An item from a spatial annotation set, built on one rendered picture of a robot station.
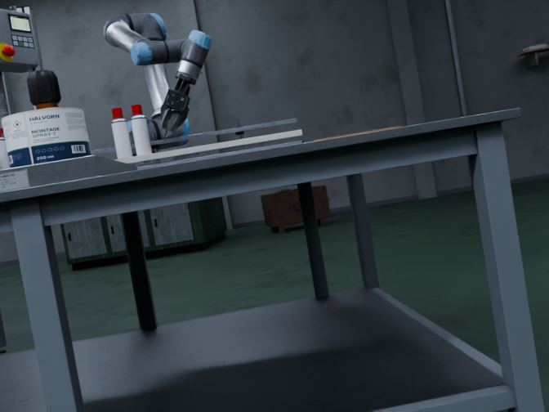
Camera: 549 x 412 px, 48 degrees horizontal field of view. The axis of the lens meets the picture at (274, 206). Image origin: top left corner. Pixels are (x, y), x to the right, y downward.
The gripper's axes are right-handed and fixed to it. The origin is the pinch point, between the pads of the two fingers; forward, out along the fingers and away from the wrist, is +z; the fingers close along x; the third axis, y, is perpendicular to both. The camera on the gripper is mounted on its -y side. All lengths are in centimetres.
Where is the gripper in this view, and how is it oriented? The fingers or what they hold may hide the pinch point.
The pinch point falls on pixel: (166, 133)
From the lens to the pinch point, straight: 213.1
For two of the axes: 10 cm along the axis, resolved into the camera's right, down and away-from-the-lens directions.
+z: -3.5, 9.4, 0.0
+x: 9.3, 3.5, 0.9
